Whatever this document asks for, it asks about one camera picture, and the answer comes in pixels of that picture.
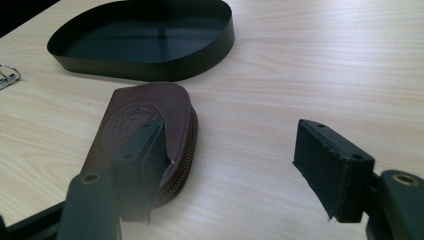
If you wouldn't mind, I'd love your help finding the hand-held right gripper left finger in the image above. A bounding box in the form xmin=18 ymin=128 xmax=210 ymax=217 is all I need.
xmin=110 ymin=118 xmax=174 ymax=224

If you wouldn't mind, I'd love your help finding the brown leather zip pouch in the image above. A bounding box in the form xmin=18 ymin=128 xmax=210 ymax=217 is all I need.
xmin=80 ymin=81 xmax=199 ymax=210

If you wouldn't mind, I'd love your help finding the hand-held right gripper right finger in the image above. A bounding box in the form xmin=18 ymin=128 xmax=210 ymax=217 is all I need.
xmin=292 ymin=118 xmax=376 ymax=224

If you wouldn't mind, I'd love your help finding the black oval tray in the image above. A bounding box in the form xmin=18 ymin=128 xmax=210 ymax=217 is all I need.
xmin=46 ymin=0 xmax=236 ymax=83

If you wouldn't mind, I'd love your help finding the metal key ring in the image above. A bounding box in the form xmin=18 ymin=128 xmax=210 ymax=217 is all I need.
xmin=0 ymin=63 xmax=23 ymax=91

